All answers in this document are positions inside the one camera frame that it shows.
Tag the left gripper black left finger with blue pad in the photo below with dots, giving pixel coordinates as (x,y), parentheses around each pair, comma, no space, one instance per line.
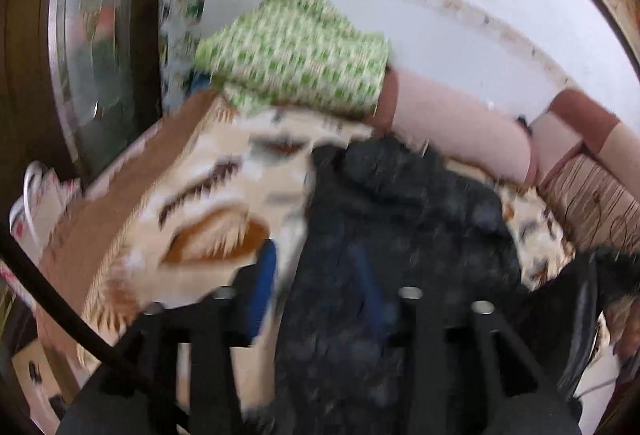
(253,286)

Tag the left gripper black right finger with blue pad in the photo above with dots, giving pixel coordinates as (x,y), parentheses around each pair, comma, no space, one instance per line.
(381,314)

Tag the black puffer jacket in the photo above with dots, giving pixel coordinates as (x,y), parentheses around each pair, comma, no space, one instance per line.
(475,351)

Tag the leaf-patterned beige blanket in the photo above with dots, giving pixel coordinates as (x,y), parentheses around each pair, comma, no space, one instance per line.
(148,267)

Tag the pink bolster cushion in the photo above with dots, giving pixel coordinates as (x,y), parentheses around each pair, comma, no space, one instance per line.
(426,113)

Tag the white paper bag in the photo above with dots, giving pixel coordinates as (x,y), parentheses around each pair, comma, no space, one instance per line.
(43,202)

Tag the striped brown cushion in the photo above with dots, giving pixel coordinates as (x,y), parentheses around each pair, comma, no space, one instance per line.
(592,207)

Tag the green checkered pillow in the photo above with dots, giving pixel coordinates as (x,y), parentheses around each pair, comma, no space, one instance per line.
(296,53)

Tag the glass panel door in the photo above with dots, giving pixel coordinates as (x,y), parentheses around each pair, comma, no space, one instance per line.
(90,63)

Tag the floral patterned bag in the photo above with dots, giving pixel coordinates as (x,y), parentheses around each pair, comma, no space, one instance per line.
(179,31)

